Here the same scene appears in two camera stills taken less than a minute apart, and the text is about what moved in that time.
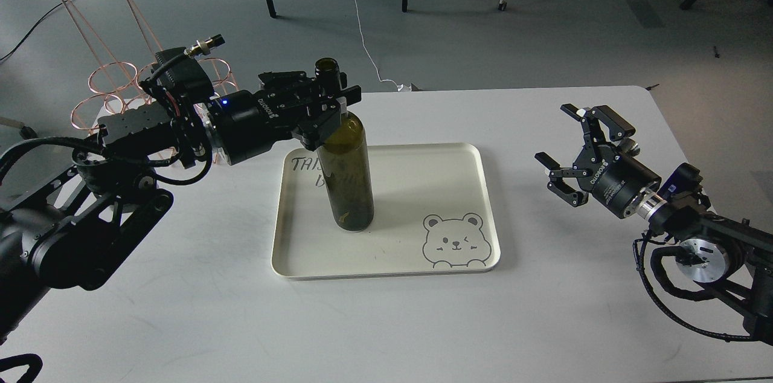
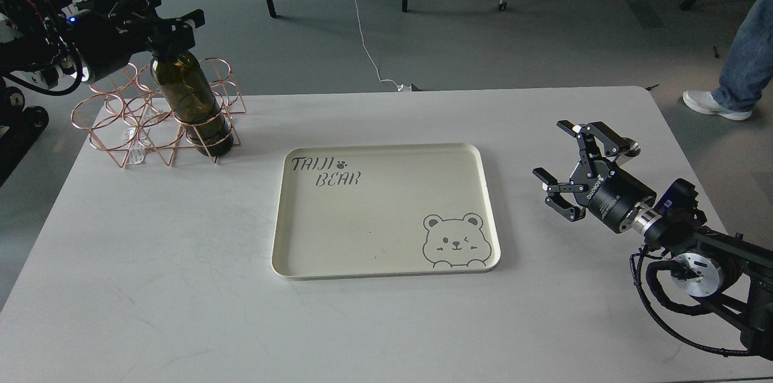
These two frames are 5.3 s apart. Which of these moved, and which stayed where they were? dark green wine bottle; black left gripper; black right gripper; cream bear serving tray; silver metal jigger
Moved: dark green wine bottle; black right gripper; black left gripper
Stayed: cream bear serving tray; silver metal jigger
